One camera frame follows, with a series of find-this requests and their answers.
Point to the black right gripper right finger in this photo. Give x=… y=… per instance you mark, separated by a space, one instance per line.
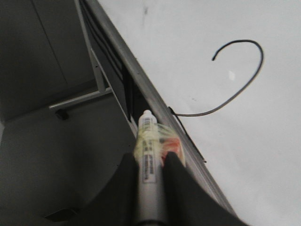
x=187 y=203

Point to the red round magnet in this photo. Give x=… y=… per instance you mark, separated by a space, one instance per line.
x=172 y=145

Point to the white black whiteboard marker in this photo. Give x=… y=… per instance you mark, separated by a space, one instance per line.
x=151 y=203

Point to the grey whiteboard stand frame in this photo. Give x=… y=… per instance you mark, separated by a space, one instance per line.
x=110 y=73

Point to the grey aluminium whiteboard ledge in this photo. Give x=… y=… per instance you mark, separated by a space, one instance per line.
x=194 y=161

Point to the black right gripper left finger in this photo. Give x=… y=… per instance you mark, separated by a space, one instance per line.
x=114 y=205

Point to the white whiteboard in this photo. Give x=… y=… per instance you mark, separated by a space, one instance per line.
x=232 y=68

